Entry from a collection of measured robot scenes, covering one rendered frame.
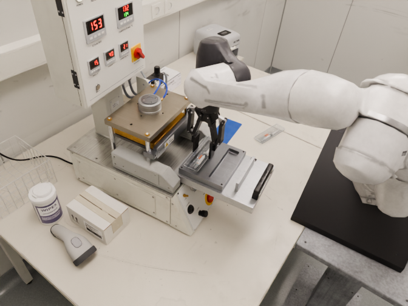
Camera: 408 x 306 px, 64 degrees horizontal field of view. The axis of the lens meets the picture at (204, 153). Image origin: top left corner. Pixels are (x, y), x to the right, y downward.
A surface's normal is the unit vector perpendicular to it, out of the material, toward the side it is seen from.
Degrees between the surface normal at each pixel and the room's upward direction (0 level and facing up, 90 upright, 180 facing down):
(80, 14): 90
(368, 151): 54
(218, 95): 92
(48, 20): 90
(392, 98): 40
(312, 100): 77
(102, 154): 0
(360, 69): 90
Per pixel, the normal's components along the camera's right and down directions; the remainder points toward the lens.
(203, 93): -0.61, 0.42
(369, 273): 0.07, -0.74
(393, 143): 0.07, 0.13
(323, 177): -0.30, -0.16
